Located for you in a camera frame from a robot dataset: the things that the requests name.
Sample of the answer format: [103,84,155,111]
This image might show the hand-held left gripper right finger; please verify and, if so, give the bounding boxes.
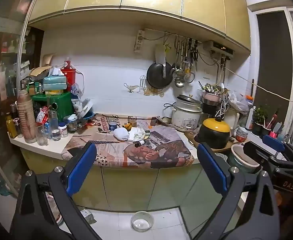
[194,142,280,240]

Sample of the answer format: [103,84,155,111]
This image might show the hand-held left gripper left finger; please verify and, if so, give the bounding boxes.
[10,142,104,240]

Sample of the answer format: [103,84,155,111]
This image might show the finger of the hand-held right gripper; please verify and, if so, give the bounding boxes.
[243,141,293,170]
[263,134,290,155]

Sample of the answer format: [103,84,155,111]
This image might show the white paper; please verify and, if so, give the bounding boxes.
[129,127,150,142]

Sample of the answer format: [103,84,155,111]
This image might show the dark toothbrush cup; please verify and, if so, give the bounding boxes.
[261,109,279,138]

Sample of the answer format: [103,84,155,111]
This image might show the potted green plant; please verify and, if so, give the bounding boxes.
[252,106,268,135]

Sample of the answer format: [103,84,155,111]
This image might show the white plastic bottle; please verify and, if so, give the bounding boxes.
[245,106,257,130]

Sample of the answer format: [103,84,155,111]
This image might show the yellow and black pot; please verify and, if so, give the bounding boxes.
[198,117,231,149]

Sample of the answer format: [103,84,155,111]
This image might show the white kettle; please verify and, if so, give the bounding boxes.
[223,110,240,137]

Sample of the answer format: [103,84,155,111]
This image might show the clear glass bottle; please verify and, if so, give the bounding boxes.
[48,105,62,141]

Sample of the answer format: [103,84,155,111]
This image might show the grey packet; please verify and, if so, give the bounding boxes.
[79,209,97,225]

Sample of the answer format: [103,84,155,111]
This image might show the pale green lower cabinet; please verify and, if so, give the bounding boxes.
[20,147,237,233]

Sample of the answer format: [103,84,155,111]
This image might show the clear glass tumbler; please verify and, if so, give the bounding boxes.
[36,124,48,146]

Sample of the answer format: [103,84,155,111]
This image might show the white folded napkin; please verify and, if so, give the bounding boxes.
[113,127,130,141]

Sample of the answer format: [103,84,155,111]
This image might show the white plastic bag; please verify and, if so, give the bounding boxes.
[228,91,249,113]

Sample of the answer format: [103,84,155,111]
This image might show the white rice cooker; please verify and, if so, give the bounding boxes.
[171,94,204,132]

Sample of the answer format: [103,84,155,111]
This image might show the newspaper print cloth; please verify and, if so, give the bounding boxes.
[61,114,195,168]

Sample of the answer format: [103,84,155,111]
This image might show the white tray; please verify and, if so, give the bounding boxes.
[78,99,93,117]

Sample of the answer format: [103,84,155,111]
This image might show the red snack packet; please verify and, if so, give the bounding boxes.
[36,106,49,124]

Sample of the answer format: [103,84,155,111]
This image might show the green box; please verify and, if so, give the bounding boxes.
[31,92,74,124]

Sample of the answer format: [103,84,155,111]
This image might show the brown rag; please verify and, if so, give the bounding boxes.
[156,116,173,125]

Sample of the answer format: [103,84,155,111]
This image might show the pink cutlery holder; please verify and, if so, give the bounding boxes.
[198,81,228,105]

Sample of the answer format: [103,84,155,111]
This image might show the stack of brown cups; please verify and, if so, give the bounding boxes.
[16,89,38,143]

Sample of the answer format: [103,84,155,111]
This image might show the clear bowl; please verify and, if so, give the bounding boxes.
[131,211,154,232]

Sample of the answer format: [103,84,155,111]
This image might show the yellow bottle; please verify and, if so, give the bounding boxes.
[6,115,18,138]

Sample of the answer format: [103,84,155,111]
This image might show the dark window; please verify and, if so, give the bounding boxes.
[255,10,293,115]

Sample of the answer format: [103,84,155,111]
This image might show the teal tissue box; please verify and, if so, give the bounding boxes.
[43,75,68,92]

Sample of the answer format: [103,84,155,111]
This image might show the metal ladle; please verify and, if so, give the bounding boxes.
[174,39,185,88]

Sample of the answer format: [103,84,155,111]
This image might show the white gravy boat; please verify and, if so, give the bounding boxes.
[123,83,140,93]

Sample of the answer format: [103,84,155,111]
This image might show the metal strainer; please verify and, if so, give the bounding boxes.
[184,39,195,83]

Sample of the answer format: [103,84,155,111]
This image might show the red canister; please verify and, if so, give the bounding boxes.
[60,57,77,87]

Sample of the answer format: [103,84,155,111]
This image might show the brown paper bag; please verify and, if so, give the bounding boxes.
[30,66,52,78]

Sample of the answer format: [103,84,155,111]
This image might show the black wok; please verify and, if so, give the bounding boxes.
[146,61,174,90]

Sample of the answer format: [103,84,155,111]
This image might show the glass display cabinet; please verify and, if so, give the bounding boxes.
[0,17,44,195]

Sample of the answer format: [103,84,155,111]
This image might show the steel cleaver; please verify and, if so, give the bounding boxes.
[154,44,167,64]

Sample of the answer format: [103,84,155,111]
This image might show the white power strip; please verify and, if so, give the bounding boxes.
[134,29,145,53]

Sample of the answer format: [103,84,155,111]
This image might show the yellow upper kitchen cabinet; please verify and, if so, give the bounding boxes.
[28,0,252,54]

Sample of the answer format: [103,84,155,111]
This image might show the white wire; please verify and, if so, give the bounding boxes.
[214,106,228,120]

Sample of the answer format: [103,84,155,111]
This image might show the beige rope line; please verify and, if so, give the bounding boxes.
[224,67,293,106]

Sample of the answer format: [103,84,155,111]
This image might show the white wire rack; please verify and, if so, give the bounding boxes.
[139,75,147,94]

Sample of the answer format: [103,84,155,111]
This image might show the grey wall water heater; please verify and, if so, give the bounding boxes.
[203,40,235,55]

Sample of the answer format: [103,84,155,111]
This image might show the black handled scissors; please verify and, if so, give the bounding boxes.
[193,40,200,71]

